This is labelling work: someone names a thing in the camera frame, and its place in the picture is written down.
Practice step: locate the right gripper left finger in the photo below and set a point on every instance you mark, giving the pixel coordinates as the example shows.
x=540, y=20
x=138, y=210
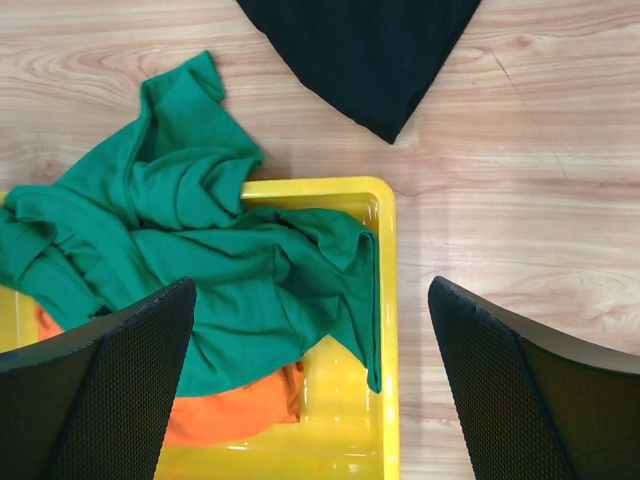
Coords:
x=94, y=402

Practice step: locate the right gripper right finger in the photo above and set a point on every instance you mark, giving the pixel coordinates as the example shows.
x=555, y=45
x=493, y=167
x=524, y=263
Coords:
x=534, y=402

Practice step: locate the yellow plastic tray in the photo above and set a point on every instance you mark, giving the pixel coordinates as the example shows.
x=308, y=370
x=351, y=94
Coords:
x=346, y=431

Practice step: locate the black t shirt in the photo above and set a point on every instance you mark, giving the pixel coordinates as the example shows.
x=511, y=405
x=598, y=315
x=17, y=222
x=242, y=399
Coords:
x=373, y=61

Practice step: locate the orange t shirt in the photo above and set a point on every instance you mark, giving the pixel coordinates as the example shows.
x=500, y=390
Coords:
x=239, y=413

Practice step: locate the green t shirt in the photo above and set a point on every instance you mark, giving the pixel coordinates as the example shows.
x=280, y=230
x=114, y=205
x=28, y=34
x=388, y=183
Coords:
x=160, y=200

